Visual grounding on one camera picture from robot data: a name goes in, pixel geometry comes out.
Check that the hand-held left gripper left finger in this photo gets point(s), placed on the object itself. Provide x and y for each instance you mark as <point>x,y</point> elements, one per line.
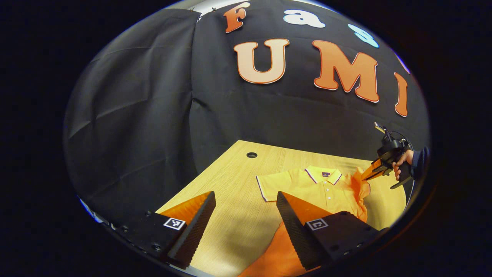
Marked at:
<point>196,231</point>

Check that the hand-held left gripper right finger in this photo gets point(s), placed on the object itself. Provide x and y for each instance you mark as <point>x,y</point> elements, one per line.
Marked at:
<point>294,231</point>

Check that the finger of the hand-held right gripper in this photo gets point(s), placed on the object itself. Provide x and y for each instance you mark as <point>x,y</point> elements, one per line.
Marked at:
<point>380,164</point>
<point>374,174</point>

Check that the orange collared T-shirt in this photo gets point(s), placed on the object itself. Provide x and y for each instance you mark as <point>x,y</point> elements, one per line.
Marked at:
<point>326,188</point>

